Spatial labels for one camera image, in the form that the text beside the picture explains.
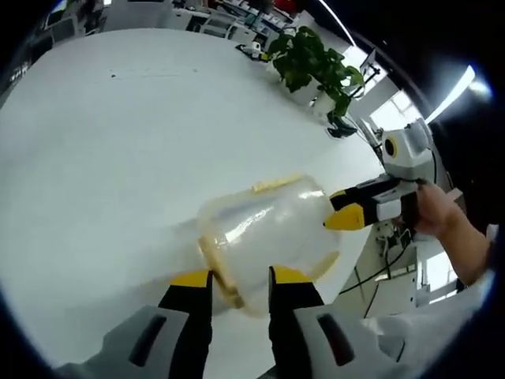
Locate clear plastic buckle container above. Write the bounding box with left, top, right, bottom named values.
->
left=196, top=171, right=342, bottom=319

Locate person's right hand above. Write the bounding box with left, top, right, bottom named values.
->
left=413, top=183, right=465, bottom=238

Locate small white device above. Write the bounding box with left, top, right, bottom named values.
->
left=235, top=41, right=270, bottom=63

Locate white plant pot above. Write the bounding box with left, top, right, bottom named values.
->
left=310, top=88, right=341, bottom=120

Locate white storage shelf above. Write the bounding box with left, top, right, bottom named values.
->
left=185, top=0, right=294, bottom=41

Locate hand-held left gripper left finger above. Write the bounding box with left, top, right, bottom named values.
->
left=54, top=270, right=214, bottom=379

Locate green leafy plant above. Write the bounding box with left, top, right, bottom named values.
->
left=267, top=25, right=366, bottom=124

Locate person's white shirt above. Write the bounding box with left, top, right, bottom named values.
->
left=354, top=224, right=505, bottom=356

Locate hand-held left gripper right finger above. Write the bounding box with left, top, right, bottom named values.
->
left=267, top=266, right=406, bottom=379

